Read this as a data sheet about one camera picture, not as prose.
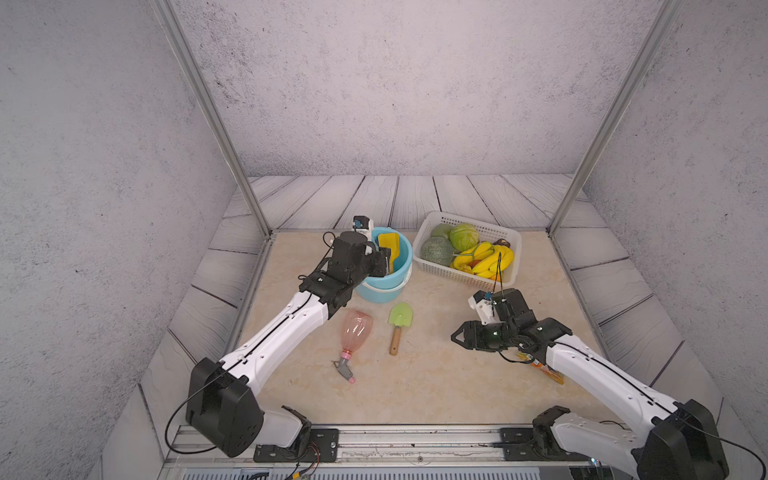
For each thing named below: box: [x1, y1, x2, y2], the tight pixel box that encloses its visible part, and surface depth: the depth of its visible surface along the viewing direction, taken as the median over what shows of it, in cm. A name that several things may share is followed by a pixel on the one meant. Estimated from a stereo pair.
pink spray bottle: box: [331, 309, 373, 384], surface depth 89 cm
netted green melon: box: [420, 236, 454, 267], surface depth 103 cm
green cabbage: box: [449, 223, 479, 252], surface depth 104 cm
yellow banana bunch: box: [452, 242, 515, 279], surface depth 106 cm
